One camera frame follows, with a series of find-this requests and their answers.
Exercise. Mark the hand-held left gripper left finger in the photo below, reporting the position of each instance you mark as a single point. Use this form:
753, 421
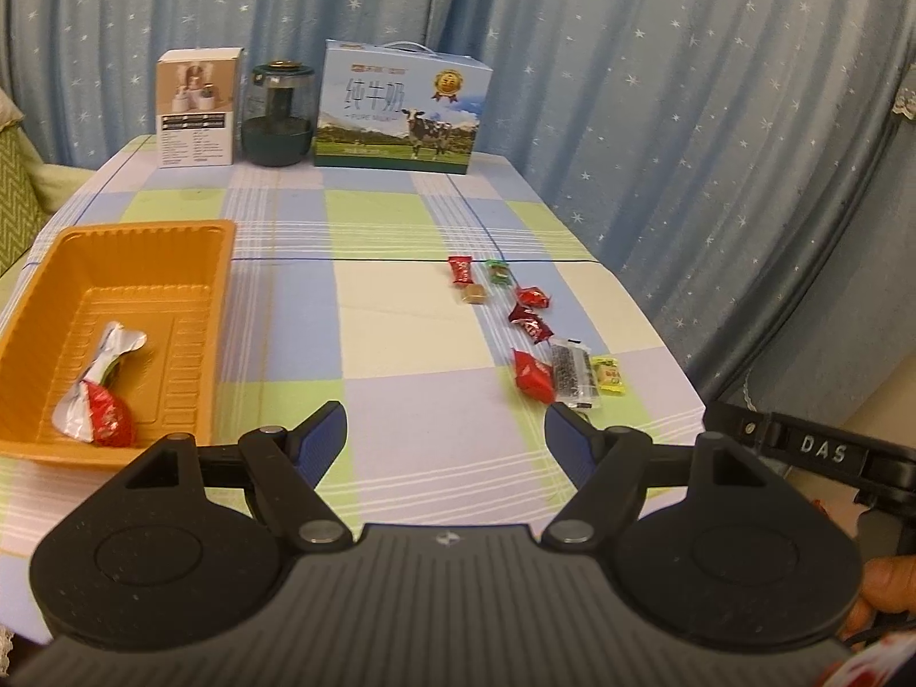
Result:
320, 440

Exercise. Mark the white product box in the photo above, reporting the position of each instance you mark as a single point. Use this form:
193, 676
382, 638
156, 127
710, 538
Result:
197, 107

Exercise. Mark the clear snack bar packet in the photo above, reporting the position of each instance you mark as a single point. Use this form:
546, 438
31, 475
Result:
572, 372

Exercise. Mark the white red snack packet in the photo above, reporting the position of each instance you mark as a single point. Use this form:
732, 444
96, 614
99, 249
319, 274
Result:
100, 408

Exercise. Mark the clear caramel candy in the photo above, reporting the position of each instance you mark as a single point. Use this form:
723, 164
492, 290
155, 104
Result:
473, 295

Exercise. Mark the red pillow snack packet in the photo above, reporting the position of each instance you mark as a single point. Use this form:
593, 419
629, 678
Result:
533, 376

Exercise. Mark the dark green glass humidifier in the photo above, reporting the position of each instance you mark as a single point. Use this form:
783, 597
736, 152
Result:
277, 129

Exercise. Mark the yellow green candy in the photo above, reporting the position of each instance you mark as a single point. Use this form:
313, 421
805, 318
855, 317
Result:
610, 376

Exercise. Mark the blue milk carton box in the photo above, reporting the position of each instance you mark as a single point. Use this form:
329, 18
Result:
401, 107

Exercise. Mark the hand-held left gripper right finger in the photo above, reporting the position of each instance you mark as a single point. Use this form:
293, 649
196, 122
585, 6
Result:
572, 444

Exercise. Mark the bright red wrapped candy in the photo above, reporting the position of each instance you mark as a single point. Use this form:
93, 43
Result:
533, 297

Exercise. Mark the dark red candy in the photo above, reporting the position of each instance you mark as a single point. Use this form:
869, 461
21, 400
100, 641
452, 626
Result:
529, 323

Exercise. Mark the light green sofa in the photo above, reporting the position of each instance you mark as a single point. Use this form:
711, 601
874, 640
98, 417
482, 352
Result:
66, 186

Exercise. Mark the checked pastel tablecloth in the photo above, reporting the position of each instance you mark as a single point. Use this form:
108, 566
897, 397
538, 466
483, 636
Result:
372, 300

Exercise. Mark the green zigzag cushion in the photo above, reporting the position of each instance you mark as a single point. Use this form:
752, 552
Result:
16, 193

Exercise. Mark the blue star print curtain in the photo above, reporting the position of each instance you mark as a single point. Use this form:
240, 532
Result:
644, 86

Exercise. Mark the orange plastic tray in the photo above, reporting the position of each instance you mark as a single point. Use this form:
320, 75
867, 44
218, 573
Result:
121, 279

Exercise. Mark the person's right hand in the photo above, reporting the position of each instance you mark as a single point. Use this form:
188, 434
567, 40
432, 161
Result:
887, 583

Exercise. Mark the small red wrapped candy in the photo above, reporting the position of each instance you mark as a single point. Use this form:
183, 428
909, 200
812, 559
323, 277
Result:
461, 270

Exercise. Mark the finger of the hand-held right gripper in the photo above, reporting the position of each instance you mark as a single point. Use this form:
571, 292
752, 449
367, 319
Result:
737, 426

